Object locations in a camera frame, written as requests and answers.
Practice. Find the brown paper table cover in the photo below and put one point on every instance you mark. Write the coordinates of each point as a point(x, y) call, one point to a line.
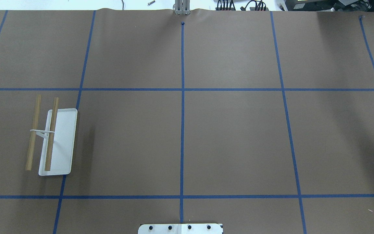
point(261, 121)

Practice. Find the aluminium frame post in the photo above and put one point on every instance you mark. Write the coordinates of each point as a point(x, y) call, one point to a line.
point(182, 7)

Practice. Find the white towel rack with wooden bars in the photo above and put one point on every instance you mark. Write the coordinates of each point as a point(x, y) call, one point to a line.
point(58, 140)

